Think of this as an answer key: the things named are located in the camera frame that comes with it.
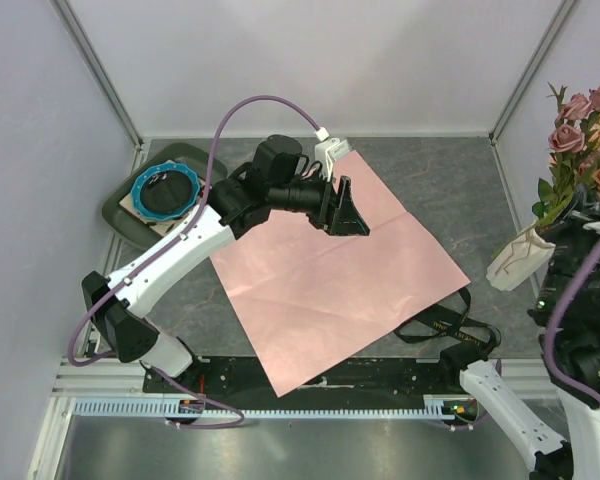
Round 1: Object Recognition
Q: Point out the aluminium frame post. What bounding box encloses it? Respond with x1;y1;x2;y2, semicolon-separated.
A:
50;0;144;150
488;0;579;146

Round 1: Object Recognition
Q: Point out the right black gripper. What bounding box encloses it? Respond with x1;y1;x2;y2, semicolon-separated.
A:
532;181;600;313

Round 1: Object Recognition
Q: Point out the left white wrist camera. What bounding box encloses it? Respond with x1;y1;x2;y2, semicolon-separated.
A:
314;127;351;181

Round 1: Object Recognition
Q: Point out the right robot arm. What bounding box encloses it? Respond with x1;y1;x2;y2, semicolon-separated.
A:
437;185;600;479

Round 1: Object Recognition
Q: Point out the purple flower bouquet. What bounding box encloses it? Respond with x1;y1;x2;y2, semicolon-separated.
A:
212;151;470;397

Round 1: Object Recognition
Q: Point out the dark green tray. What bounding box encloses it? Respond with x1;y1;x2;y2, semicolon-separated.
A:
101;141;230;253

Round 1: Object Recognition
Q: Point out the aluminium front rail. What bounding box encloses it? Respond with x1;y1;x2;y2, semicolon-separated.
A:
51;359;558;401

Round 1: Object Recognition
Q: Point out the blue rimmed black plate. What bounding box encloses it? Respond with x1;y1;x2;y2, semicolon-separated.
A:
130;161;201;222

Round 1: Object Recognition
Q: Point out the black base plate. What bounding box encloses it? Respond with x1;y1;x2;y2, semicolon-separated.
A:
142;355;481;412

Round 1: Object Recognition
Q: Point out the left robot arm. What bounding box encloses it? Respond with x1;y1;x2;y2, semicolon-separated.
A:
82;135;370;393

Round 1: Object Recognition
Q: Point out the light blue cable duct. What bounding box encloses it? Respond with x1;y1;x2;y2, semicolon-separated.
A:
73;397;457;421

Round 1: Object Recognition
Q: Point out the black ribbon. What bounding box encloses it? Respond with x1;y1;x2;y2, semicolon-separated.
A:
393;287;502;355

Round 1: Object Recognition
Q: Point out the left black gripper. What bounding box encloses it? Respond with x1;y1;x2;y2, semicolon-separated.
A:
270;168;371;239

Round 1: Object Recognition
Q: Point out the white ceramic vase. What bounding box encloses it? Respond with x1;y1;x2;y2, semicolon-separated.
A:
486;226;556;291

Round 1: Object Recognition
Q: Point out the right aluminium frame post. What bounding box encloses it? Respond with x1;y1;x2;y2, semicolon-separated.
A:
488;0;579;146

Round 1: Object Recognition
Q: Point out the left aluminium frame post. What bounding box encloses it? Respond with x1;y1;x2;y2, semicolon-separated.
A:
50;0;144;150

